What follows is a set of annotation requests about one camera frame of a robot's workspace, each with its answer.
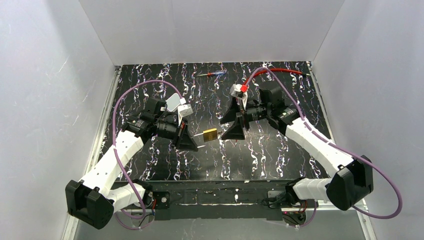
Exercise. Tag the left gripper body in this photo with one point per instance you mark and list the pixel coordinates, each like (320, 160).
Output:
(180, 131)

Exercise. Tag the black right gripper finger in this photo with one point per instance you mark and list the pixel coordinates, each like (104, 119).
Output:
(233, 112)
(236, 131)

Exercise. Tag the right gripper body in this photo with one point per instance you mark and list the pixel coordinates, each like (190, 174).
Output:
(245, 120)

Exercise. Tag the brass padlock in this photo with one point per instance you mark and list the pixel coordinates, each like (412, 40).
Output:
(208, 135)

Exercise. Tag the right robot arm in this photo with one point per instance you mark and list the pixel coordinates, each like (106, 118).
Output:
(349, 180)

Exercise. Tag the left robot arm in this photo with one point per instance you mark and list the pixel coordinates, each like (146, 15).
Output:
(92, 199)

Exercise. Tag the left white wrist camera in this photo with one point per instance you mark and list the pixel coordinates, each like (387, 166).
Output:
(178, 104)

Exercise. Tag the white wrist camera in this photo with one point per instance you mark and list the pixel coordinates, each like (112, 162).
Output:
(178, 104)
(239, 91)

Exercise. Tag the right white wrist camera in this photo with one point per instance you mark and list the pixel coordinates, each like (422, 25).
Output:
(239, 91)

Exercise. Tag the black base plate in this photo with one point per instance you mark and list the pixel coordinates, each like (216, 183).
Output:
(225, 199)

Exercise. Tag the aluminium frame rail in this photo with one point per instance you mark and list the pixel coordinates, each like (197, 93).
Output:
(339, 203)

